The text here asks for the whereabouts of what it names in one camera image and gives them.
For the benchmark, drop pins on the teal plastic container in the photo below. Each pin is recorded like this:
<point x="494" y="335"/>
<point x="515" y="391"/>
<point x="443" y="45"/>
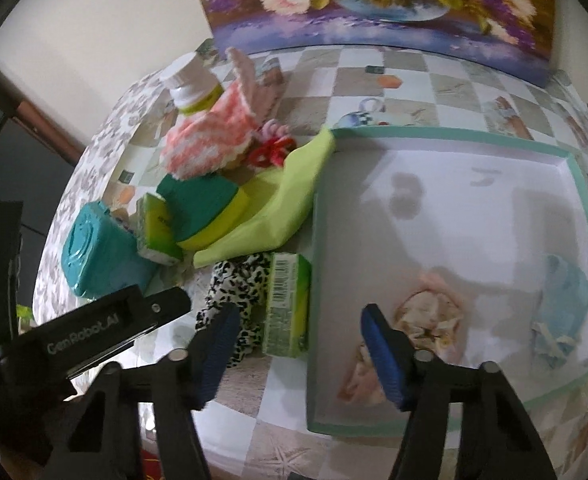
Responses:
<point x="99" y="255"/>

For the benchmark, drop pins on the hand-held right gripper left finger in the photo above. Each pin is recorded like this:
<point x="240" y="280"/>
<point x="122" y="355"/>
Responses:
<point x="219" y="345"/>

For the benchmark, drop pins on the flower painting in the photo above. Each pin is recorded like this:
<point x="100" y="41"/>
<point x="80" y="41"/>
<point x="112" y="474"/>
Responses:
<point x="373" y="35"/>

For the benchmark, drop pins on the leopard print cloth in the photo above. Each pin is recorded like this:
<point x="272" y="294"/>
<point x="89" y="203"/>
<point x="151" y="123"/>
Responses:
<point x="239" y="280"/>

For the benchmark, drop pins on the dark door panel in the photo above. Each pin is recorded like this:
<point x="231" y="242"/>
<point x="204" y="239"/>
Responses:
<point x="14" y="180"/>

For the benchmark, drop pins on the lime green cloth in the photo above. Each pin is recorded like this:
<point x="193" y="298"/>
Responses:
<point x="284" y="200"/>

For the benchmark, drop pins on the brown wooden door frame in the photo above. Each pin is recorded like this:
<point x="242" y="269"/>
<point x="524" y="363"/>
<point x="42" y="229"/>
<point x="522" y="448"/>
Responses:
<point x="34" y="115"/>

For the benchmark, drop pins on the white tray with teal rim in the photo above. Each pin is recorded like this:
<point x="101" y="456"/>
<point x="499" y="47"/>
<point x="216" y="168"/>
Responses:
<point x="448" y="220"/>

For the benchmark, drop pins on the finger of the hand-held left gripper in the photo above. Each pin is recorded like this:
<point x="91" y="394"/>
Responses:
<point x="169" y="305"/>

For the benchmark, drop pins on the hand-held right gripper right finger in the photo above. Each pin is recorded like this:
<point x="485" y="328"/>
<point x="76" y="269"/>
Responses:
<point x="383" y="360"/>

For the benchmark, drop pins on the green yellow sponge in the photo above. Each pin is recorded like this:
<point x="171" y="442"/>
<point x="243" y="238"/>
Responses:
<point x="199" y="205"/>

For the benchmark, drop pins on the white bottle with green label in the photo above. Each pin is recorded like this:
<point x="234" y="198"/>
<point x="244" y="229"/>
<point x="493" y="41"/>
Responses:
<point x="189" y="80"/>

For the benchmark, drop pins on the small green yellow box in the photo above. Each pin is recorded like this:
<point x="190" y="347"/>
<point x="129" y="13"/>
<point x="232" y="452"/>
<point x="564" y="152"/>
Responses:
<point x="156" y="230"/>

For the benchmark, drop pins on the pink white striped fluffy cloth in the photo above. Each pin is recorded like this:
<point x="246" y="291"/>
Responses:
<point x="209" y="130"/>

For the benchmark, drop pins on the green cardboard box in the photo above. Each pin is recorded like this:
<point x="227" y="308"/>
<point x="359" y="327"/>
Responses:
<point x="286" y="310"/>

